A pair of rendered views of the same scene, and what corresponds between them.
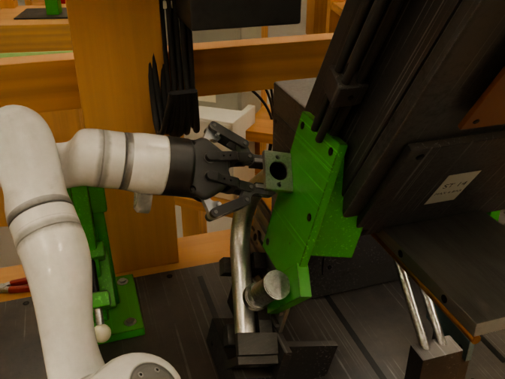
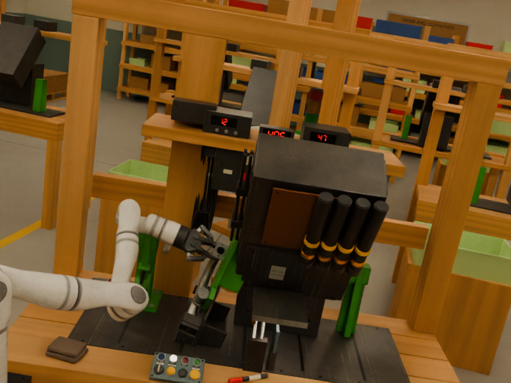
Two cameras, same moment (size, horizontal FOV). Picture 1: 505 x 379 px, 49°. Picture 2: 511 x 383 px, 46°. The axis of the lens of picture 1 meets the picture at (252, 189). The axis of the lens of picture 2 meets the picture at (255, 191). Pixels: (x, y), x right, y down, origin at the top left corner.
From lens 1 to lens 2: 1.30 m
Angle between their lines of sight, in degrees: 19
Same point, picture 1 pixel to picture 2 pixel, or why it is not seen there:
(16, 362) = not seen: hidden behind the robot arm
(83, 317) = (127, 272)
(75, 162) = (144, 223)
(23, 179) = (125, 223)
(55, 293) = (122, 261)
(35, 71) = (151, 188)
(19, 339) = not seen: hidden behind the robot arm
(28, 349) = not seen: hidden behind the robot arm
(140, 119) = (187, 219)
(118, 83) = (181, 201)
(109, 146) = (157, 221)
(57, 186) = (134, 229)
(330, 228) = (229, 276)
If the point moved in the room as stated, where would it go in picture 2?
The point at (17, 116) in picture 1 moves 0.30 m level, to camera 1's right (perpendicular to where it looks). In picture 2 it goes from (131, 203) to (217, 227)
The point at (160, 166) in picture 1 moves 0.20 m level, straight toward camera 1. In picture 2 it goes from (172, 234) to (153, 256)
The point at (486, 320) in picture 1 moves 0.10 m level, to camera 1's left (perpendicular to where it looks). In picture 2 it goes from (257, 314) to (225, 305)
